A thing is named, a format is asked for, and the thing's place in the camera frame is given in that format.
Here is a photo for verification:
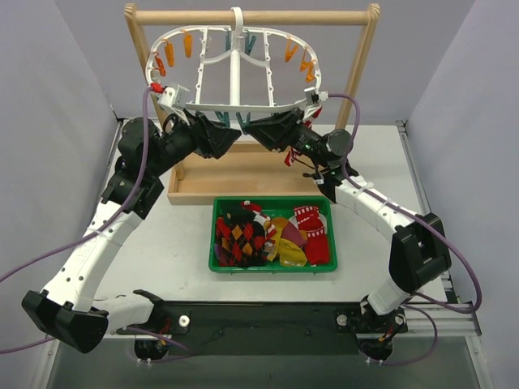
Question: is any red white striped sock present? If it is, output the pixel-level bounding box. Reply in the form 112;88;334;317
284;108;322;167

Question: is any white round clip hanger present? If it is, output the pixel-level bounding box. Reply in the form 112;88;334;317
143;7;324;115

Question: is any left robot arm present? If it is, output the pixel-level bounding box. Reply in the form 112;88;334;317
22;113;241;353

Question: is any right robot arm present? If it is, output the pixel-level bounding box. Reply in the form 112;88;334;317
243;109;452;331

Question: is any wooden hanger stand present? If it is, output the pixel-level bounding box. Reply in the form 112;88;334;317
124;3;380;205

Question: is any orange clothespin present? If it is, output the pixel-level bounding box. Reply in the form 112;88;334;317
182;30;193;58
154;54;167;77
284;37;299;63
299;60;314;74
305;67;315;83
164;40;175;67

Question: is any green plastic bin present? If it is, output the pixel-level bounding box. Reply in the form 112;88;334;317
208;196;337;273

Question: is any red sock with white pattern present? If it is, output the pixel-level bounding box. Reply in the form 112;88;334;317
294;205;330;266

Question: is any black red argyle sock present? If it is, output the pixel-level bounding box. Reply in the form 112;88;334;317
215;217;266;267

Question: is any yellow sock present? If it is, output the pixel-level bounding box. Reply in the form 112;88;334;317
264;217;307;267

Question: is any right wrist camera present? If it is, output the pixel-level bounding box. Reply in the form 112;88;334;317
303;87;328;119

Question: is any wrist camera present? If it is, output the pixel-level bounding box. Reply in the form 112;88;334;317
303;87;328;119
150;83;190;109

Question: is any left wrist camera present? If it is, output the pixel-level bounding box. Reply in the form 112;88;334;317
150;83;190;109

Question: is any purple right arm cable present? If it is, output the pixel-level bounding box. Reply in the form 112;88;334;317
326;93;483;367

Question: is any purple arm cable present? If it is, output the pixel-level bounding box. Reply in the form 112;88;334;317
326;93;483;367
0;87;191;363

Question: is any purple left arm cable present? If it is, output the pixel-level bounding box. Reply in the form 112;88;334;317
0;87;191;363

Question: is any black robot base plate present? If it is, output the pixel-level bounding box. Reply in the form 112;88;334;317
120;302;406;360

